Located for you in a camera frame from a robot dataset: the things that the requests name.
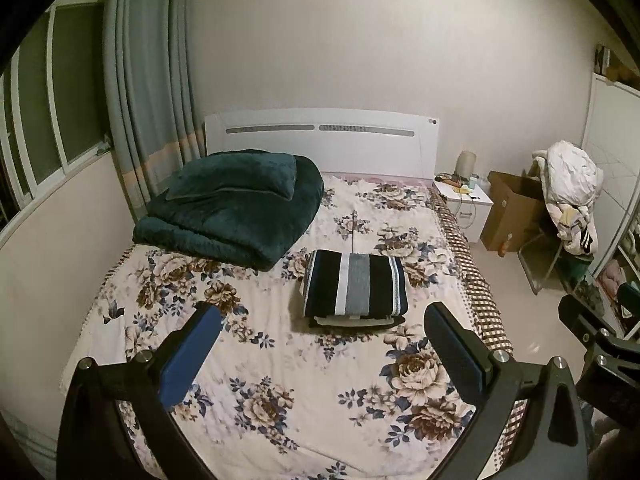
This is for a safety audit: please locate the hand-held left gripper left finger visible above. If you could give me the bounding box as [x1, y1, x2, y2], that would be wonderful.
[56, 301, 224, 480]

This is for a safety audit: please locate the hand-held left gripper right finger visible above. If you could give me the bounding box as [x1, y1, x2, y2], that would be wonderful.
[423, 301, 591, 480]

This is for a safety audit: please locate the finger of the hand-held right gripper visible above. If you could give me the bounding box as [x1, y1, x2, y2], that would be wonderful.
[557, 293, 640, 358]

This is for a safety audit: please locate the white garment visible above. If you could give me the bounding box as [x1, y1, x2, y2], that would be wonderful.
[312, 313, 397, 322]

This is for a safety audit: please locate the dark striped knit sweater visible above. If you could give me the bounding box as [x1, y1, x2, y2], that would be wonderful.
[301, 249, 410, 318]

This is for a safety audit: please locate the person's right forearm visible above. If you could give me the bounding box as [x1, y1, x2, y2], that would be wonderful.
[587, 412, 640, 480]

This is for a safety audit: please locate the pile of clothes on chair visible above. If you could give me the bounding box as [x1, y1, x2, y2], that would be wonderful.
[530, 140, 606, 257]

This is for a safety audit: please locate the bed with floral sheet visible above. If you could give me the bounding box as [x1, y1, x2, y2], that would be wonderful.
[60, 172, 516, 480]

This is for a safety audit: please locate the large cardboard box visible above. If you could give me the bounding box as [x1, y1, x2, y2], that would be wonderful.
[480, 170, 549, 254]

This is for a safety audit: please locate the dark green quilt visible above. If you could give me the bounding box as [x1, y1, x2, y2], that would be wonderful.
[132, 150, 325, 272]

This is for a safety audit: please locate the white nightstand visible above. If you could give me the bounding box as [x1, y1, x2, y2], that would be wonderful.
[432, 179, 495, 244]

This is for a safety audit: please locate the dark green pillow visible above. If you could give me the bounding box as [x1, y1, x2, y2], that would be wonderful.
[165, 151, 298, 203]

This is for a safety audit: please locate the beige round lamp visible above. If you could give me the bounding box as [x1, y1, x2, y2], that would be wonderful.
[455, 150, 476, 181]

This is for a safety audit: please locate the white wardrobe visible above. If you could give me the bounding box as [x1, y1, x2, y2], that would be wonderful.
[581, 45, 640, 281]

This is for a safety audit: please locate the white bed headboard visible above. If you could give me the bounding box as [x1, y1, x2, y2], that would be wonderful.
[202, 107, 441, 182]

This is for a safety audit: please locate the grey-blue curtain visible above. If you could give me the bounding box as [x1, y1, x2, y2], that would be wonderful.
[102, 0, 207, 222]

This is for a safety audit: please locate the metal frame chair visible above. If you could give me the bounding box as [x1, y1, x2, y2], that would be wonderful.
[517, 220, 597, 296]

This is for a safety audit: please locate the white frame window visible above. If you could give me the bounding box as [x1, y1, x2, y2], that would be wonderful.
[0, 0, 115, 235]

